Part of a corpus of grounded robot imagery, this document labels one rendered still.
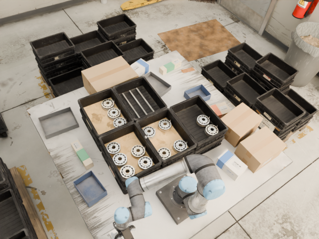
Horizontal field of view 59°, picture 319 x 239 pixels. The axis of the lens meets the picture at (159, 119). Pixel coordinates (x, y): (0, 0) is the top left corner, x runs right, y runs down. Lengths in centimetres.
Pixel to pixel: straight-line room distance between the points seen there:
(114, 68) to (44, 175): 128
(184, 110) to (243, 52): 171
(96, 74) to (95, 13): 253
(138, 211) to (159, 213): 56
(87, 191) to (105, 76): 98
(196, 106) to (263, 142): 61
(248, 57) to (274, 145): 172
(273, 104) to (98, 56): 197
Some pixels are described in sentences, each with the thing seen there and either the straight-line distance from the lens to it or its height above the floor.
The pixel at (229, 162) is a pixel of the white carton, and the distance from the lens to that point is 222.
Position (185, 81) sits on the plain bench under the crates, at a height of 70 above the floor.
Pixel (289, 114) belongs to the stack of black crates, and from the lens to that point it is 317.
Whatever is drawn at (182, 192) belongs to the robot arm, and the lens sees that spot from 186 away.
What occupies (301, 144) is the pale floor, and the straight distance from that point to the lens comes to 366.
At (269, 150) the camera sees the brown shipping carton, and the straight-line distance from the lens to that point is 231.
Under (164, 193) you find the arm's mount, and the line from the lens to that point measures 205.
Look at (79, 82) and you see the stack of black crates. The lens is 337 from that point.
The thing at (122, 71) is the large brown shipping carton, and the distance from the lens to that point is 254.
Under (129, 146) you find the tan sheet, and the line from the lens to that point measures 212.
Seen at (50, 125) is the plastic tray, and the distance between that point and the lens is 248.
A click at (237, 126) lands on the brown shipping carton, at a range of 234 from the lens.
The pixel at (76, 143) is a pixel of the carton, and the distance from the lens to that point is 226.
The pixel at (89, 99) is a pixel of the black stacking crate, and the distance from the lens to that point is 234.
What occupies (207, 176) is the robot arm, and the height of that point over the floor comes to 138.
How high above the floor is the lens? 263
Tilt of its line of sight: 52 degrees down
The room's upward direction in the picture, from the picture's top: 7 degrees clockwise
